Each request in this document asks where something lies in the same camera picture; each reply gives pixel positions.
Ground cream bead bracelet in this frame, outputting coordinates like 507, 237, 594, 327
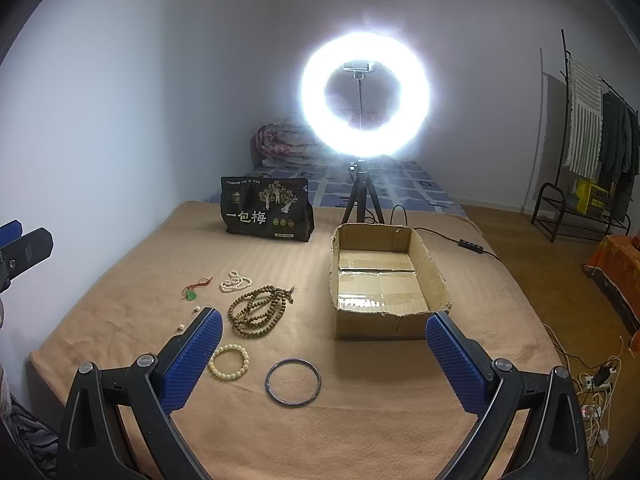
207, 342, 251, 380

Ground orange patterned box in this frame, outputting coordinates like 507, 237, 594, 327
582, 235, 639, 335

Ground white cables and power strip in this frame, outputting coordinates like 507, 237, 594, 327
541, 320, 640, 480

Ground brown wooden bead necklace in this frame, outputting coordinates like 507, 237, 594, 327
226, 283, 296, 338

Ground white pearl necklace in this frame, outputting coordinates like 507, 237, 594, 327
219, 268, 255, 294

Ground green pendant red cord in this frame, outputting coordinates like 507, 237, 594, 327
180, 276, 215, 305

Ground yellow box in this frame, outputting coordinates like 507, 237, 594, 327
573, 178, 608, 217

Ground dark hanging clothes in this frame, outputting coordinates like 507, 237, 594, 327
598, 92, 639, 221

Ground open cardboard box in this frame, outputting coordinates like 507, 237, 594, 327
330, 223, 451, 340

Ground black cable with remote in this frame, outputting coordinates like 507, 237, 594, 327
389, 202, 504, 265

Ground dark blue bangle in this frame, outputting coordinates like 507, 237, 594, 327
264, 358, 322, 408

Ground black clothes rack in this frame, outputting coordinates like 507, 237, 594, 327
530, 36, 639, 242

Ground black tripod stand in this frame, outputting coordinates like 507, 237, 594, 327
342, 158, 385, 224

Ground striped white towel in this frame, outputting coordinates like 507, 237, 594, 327
564, 54, 603, 181

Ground white ring light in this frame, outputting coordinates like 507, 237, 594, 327
299, 32, 432, 158

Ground phone holder clamp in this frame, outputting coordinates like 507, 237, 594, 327
343, 60, 375, 80

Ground black snack bag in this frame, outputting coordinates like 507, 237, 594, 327
219, 177, 314, 242

